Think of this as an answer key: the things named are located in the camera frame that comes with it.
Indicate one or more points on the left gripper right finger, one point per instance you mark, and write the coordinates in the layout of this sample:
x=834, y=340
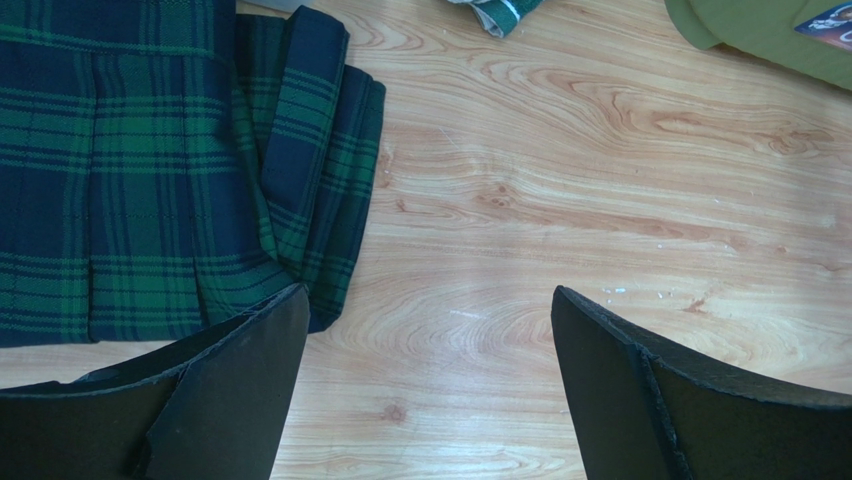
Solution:
x=646, y=407

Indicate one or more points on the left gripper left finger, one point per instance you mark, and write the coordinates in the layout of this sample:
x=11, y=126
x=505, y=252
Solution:
x=210, y=406

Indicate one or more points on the green plaid skirt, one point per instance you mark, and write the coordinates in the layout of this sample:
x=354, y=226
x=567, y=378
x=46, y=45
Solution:
x=167, y=165

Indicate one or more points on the olive green plastic tub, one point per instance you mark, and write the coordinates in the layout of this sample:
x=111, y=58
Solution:
x=810, y=37

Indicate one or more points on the striped folded cloth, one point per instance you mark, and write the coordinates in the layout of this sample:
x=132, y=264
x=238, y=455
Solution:
x=500, y=17

